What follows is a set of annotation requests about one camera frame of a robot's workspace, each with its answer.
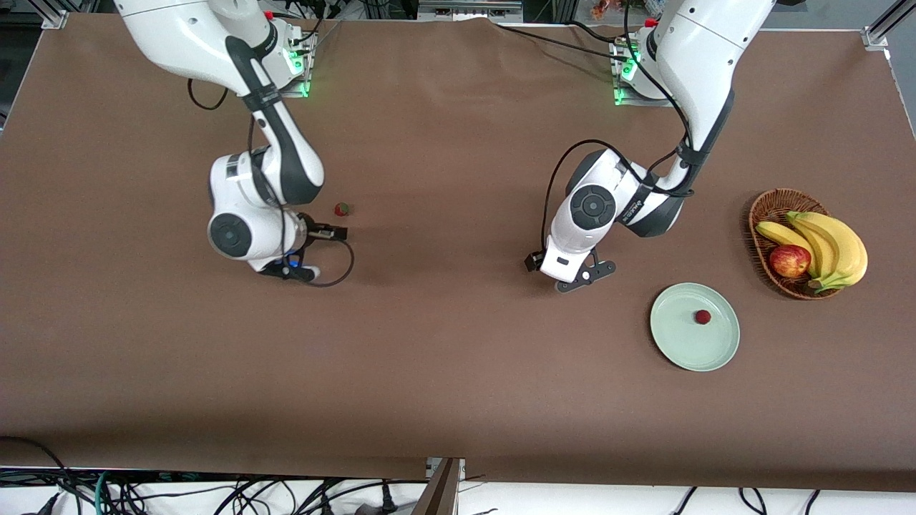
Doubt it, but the brown stand post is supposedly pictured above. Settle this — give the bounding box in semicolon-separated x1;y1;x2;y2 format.
411;458;462;515

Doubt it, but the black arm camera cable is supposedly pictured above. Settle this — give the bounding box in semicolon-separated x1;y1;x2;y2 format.
533;0;698;255
187;77;356;288

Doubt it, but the brown wicker basket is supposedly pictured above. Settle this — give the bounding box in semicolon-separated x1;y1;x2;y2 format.
749;188;852;300

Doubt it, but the large table cover sheet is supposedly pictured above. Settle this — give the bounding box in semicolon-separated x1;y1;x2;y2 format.
0;13;916;494

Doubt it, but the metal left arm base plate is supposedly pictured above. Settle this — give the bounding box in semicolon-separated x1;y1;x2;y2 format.
610;39;690;109

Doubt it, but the yellow banana bunch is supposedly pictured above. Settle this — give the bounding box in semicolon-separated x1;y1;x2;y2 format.
756;211;869;294

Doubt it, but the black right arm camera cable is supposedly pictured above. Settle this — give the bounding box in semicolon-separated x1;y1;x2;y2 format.
187;77;356;288

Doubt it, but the red yellow apple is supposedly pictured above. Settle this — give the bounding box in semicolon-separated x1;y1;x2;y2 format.
769;244;813;279

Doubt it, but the grey metal device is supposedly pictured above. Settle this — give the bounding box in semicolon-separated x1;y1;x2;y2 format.
417;0;524;22

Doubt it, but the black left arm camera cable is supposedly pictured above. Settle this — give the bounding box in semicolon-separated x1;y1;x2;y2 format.
533;0;698;255

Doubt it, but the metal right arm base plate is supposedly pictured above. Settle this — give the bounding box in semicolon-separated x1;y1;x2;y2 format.
276;36;313;99

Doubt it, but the light green round plate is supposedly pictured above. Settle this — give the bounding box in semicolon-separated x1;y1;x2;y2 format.
650;283;741;373

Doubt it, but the metal stand bracket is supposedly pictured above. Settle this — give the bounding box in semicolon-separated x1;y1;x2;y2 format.
425;456;467;481

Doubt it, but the black base cable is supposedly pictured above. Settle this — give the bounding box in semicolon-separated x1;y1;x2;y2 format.
567;19;620;44
492;24;627;59

